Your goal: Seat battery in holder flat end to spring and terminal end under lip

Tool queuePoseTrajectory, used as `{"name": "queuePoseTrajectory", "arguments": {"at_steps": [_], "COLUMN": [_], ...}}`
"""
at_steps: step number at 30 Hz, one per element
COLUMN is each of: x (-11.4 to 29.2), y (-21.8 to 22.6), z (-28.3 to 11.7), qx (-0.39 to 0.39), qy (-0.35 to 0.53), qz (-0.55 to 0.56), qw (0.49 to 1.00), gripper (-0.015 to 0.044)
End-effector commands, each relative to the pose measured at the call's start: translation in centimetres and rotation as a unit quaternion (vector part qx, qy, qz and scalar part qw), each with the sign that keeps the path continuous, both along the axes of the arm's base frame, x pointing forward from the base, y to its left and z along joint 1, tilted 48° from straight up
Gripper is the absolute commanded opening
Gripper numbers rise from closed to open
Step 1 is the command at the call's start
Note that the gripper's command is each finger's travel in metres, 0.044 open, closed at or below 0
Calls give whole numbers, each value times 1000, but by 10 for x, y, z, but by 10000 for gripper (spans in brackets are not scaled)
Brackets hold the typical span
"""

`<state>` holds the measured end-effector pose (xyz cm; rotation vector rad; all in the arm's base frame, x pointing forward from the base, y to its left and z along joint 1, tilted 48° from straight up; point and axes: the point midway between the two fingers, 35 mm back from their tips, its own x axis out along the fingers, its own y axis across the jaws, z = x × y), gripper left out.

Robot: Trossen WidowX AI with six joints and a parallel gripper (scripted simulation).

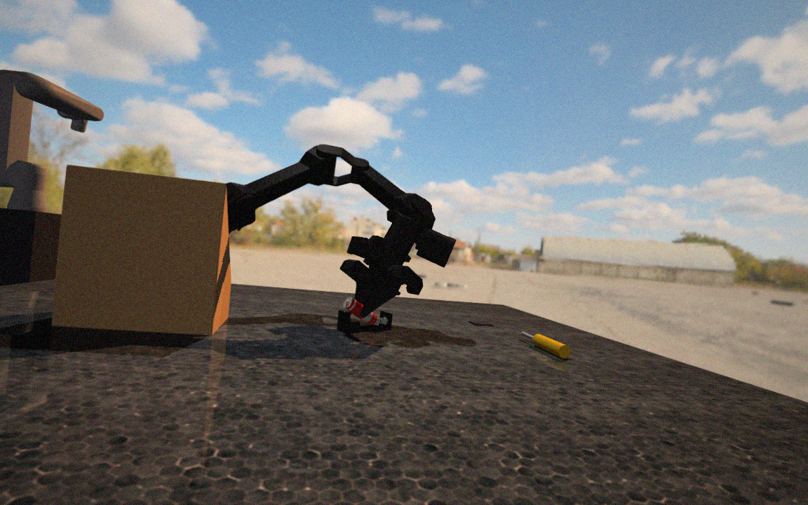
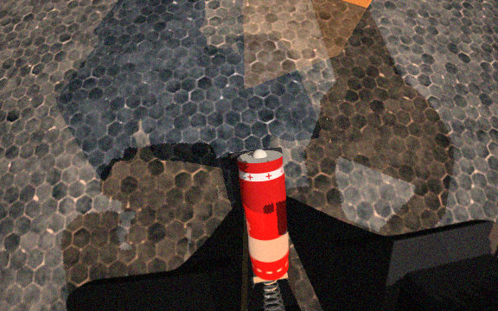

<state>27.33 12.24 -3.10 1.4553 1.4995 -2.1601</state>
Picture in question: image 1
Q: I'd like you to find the orange-handled screwdriver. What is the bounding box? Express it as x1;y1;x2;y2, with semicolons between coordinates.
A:
522;332;570;358

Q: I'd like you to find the red and white battery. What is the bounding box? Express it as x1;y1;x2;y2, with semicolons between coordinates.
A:
343;297;377;325

